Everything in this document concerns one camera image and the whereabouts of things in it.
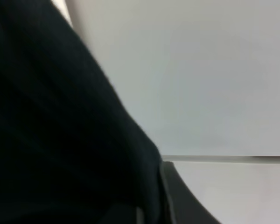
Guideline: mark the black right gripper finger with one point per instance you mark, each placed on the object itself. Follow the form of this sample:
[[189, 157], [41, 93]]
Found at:
[[180, 206]]

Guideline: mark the black short sleeve shirt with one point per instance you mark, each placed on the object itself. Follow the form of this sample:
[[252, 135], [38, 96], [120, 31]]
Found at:
[[69, 151]]

